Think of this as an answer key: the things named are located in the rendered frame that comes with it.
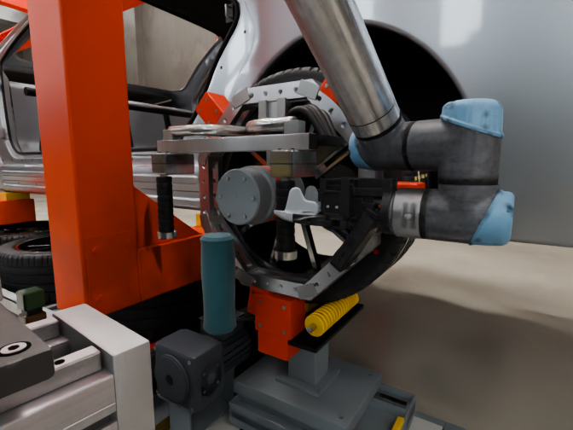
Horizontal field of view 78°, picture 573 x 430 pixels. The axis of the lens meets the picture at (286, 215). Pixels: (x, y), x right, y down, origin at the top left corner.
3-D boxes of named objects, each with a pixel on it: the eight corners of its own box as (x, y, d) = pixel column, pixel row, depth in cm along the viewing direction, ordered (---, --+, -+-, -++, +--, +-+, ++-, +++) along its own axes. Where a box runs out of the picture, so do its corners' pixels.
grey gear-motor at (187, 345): (279, 389, 133) (278, 300, 128) (195, 469, 98) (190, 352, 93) (241, 374, 143) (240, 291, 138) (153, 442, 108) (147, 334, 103)
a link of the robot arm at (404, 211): (428, 234, 56) (416, 244, 49) (398, 231, 59) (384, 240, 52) (431, 187, 55) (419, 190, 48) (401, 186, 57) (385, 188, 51)
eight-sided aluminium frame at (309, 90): (379, 306, 86) (389, 73, 78) (370, 316, 81) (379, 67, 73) (216, 270, 115) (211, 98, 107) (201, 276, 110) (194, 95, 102)
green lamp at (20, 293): (46, 306, 76) (44, 288, 76) (25, 312, 73) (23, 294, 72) (37, 302, 78) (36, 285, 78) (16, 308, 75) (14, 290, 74)
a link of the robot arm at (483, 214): (515, 183, 49) (510, 243, 50) (431, 181, 55) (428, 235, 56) (516, 187, 43) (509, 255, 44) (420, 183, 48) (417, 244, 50)
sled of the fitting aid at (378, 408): (414, 417, 118) (416, 391, 117) (380, 504, 88) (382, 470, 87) (288, 371, 145) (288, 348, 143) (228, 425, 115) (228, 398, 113)
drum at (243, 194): (309, 218, 94) (309, 165, 92) (261, 231, 77) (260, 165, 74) (266, 214, 102) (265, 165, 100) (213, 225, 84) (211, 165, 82)
